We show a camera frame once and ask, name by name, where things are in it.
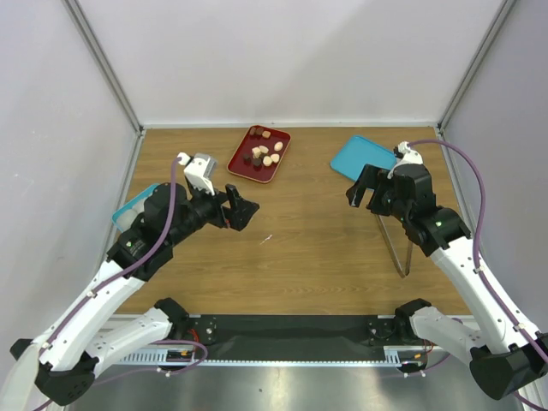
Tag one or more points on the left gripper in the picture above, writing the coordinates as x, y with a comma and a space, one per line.
238, 215

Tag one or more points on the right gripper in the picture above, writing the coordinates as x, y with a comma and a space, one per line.
374, 178

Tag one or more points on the metal tongs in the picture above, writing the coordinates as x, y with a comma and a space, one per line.
400, 249

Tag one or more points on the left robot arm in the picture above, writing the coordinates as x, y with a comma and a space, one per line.
64, 362

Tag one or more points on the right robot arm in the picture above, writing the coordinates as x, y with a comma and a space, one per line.
506, 351

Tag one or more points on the blue tin lid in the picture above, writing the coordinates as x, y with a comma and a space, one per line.
357, 153

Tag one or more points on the red tray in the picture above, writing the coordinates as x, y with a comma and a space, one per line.
265, 174

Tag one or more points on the blue tin box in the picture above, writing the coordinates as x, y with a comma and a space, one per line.
125, 216

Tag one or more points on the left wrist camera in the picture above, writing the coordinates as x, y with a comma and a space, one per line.
198, 170

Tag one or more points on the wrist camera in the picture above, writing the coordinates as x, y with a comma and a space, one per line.
405, 154
198, 170

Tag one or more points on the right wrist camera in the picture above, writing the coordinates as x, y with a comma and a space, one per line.
405, 154

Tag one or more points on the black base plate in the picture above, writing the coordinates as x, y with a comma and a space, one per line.
321, 337

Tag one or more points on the grey cable duct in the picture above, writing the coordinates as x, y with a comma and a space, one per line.
171, 358

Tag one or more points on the right aluminium frame post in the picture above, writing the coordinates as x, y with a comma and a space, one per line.
490, 36

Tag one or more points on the aluminium frame post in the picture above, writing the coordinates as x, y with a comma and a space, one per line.
84, 28
490, 36

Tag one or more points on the left aluminium frame post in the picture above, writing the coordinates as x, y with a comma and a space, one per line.
84, 28

